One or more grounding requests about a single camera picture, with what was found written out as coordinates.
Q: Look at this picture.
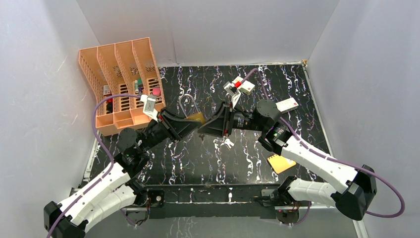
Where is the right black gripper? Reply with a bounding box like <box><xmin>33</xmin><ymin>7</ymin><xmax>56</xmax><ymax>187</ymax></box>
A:
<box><xmin>197</xmin><ymin>100</ymin><xmax>266</xmax><ymax>138</ymax></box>

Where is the silver key bunch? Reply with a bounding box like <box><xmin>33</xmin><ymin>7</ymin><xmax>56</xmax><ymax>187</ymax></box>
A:
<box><xmin>198</xmin><ymin>133</ymin><xmax>235</xmax><ymax>150</ymax></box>

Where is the brass padlock long shackle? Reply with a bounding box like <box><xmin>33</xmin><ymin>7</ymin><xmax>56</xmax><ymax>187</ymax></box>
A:
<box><xmin>178</xmin><ymin>94</ymin><xmax>206</xmax><ymax>125</ymax></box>

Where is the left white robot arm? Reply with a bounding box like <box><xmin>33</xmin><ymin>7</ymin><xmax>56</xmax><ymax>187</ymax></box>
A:
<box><xmin>44</xmin><ymin>109</ymin><xmax>205</xmax><ymax>238</ymax></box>

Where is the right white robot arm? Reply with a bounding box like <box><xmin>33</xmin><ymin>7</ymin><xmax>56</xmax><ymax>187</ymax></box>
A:
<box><xmin>198</xmin><ymin>99</ymin><xmax>376</xmax><ymax>221</ymax></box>

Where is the pink eraser in organizer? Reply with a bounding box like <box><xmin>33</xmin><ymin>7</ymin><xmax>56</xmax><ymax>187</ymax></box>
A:
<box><xmin>152</xmin><ymin>87</ymin><xmax>161</xmax><ymax>97</ymax></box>

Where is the white green small box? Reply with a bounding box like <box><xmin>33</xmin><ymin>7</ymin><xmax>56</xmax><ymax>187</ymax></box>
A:
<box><xmin>239</xmin><ymin>81</ymin><xmax>255</xmax><ymax>95</ymax></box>

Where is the white red small box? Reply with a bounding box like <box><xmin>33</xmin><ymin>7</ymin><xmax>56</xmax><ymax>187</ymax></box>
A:
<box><xmin>276</xmin><ymin>97</ymin><xmax>299</xmax><ymax>114</ymax></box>

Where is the orange spiral notebook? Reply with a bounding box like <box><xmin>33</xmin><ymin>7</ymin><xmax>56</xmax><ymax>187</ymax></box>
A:
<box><xmin>267</xmin><ymin>154</ymin><xmax>297</xmax><ymax>174</ymax></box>

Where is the red black item in organizer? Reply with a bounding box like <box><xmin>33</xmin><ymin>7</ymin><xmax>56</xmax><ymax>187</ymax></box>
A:
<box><xmin>105</xmin><ymin>98</ymin><xmax>113</xmax><ymax>114</ymax></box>

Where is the orange plastic file organizer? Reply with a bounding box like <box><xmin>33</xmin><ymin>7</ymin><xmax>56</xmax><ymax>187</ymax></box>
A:
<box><xmin>79</xmin><ymin>37</ymin><xmax>166</xmax><ymax>136</ymax></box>

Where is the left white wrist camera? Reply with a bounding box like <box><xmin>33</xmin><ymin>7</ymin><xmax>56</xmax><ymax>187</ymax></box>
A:
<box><xmin>140</xmin><ymin>95</ymin><xmax>158</xmax><ymax>121</ymax></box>

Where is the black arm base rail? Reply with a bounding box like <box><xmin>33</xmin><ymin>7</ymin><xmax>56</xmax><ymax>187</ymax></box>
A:
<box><xmin>65</xmin><ymin>183</ymin><xmax>362</xmax><ymax>227</ymax></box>

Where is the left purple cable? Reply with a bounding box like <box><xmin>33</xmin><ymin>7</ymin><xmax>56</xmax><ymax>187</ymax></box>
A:
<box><xmin>46</xmin><ymin>94</ymin><xmax>148</xmax><ymax>238</ymax></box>

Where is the purple cable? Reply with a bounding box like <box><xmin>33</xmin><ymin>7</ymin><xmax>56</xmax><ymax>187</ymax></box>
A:
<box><xmin>46</xmin><ymin>94</ymin><xmax>148</xmax><ymax>238</ymax></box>
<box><xmin>241</xmin><ymin>68</ymin><xmax>406</xmax><ymax>219</ymax></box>

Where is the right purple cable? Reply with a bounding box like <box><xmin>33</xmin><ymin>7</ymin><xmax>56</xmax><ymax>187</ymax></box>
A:
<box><xmin>241</xmin><ymin>68</ymin><xmax>406</xmax><ymax>219</ymax></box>

